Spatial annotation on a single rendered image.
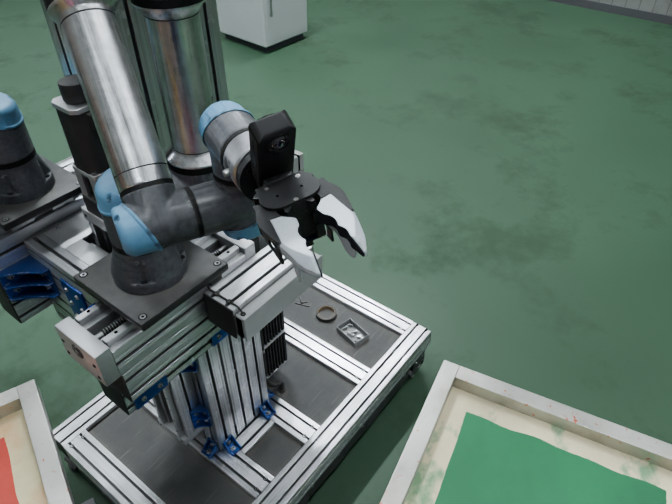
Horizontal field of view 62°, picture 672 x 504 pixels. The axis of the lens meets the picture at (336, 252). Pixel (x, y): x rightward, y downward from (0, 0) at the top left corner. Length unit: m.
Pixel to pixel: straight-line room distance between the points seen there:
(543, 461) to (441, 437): 0.21
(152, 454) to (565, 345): 1.85
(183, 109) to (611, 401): 2.21
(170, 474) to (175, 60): 1.51
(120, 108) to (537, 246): 2.81
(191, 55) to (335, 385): 1.56
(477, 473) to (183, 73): 0.94
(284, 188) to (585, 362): 2.33
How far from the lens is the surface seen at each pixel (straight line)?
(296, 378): 2.29
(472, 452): 1.29
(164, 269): 1.15
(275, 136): 0.60
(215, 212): 0.81
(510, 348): 2.77
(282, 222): 0.60
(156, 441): 2.23
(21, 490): 1.37
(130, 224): 0.80
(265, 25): 5.56
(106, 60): 0.85
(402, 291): 2.93
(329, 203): 0.61
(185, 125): 1.03
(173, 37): 0.97
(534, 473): 1.30
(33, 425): 1.40
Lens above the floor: 2.04
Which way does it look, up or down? 41 degrees down
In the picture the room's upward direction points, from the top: straight up
